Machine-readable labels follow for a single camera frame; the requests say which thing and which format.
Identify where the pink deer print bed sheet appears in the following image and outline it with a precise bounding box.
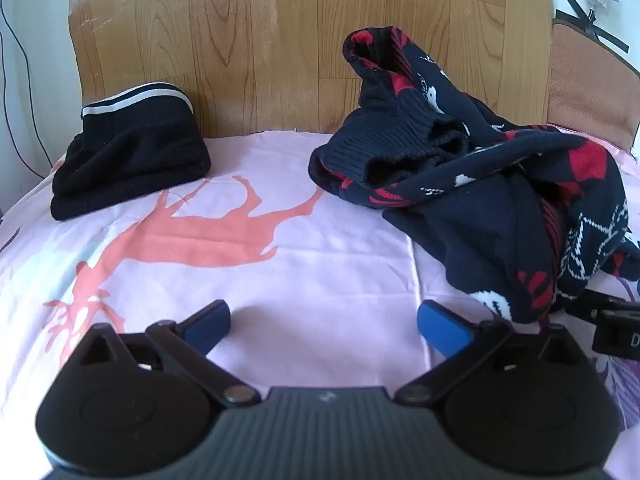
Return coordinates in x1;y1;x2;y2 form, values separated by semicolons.
0;129;640;480

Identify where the navy red patterned knit sweater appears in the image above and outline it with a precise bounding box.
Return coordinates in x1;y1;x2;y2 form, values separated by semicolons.
309;26;640;325

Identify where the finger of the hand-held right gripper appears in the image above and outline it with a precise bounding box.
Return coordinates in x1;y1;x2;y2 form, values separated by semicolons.
569;287;632;323

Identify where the black tape strip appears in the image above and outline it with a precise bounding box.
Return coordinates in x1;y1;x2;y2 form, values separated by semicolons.
561;0;598;26
555;9;631;54

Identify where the black wall cable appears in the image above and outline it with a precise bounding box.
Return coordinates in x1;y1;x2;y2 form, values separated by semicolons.
0;0;48;180

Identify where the brown mesh cushion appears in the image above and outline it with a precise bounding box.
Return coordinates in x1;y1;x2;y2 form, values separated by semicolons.
546;19;640;153

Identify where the folded black white-striped garment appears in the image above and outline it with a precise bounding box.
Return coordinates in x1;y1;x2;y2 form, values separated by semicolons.
50;81;212;222

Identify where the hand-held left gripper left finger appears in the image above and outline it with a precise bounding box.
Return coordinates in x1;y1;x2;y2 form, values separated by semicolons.
75;300;262;408

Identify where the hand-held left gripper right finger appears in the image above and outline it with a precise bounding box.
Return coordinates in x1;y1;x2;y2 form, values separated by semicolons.
395;300;588;407

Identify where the wood-grain headboard panel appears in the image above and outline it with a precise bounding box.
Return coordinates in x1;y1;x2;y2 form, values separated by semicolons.
67;0;553;141

